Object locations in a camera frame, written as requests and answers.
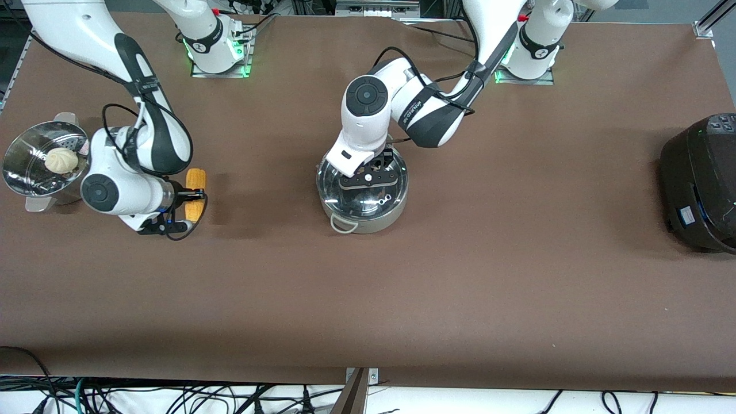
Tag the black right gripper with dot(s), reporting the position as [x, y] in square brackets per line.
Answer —
[180, 195]

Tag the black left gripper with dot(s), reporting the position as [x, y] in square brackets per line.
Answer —
[380, 163]

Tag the yellow corn cob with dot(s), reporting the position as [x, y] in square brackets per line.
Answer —
[196, 178]

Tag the glass pot lid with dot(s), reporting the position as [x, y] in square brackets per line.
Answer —
[351, 201]

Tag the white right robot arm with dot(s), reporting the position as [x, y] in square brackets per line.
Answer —
[69, 23]

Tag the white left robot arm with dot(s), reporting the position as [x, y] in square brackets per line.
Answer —
[368, 115]

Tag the stainless steel pot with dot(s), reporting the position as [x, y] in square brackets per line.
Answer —
[374, 225]

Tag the steel steamer pot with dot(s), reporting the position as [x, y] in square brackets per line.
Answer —
[29, 172]

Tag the white steamed bun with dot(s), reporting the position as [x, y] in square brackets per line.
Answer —
[62, 161]

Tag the grey metal equipment box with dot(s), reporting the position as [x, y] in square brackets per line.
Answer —
[376, 7]

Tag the black rice cooker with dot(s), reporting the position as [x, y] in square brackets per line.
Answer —
[701, 184]

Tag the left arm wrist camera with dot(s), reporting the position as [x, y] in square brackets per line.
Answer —
[356, 179]

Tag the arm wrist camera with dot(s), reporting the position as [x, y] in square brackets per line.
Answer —
[356, 179]
[167, 229]

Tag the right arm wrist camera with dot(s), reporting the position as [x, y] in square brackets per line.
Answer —
[167, 229]

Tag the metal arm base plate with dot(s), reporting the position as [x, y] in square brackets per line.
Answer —
[198, 72]
[546, 81]

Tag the small metal pole bracket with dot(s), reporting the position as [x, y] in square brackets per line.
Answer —
[374, 376]

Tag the aluminium frame rail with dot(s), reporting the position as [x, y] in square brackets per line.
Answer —
[14, 75]

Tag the brown camera pole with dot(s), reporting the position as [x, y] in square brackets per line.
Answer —
[353, 397]

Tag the aluminium frame corner bracket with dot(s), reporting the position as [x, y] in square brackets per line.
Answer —
[710, 23]

